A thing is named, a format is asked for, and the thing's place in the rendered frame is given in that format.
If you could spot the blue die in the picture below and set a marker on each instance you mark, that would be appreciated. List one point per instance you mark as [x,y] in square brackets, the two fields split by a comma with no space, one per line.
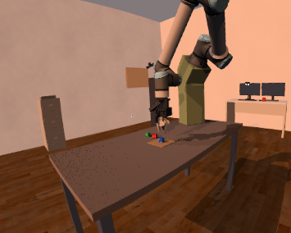
[161,140]

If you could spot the orange flat mat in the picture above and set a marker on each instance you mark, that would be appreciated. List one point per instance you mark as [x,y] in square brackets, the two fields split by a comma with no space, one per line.
[157,143]

